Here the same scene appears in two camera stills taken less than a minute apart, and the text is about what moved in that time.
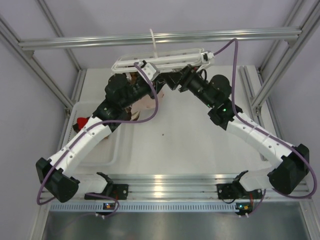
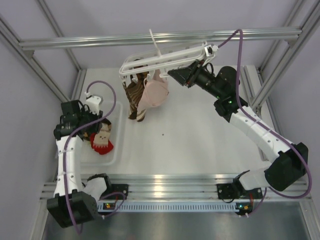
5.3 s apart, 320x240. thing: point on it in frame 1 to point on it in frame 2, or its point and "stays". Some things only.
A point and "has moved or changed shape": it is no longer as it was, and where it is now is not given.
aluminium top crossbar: x=163 y=40 stays
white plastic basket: x=108 y=152 stays
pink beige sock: x=146 y=102 has moved or changed shape
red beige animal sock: x=81 y=122 has moved or changed shape
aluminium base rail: x=176 y=187 stays
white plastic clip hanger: x=183 y=59 has moved or changed shape
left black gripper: x=158 y=84 to x=95 y=116
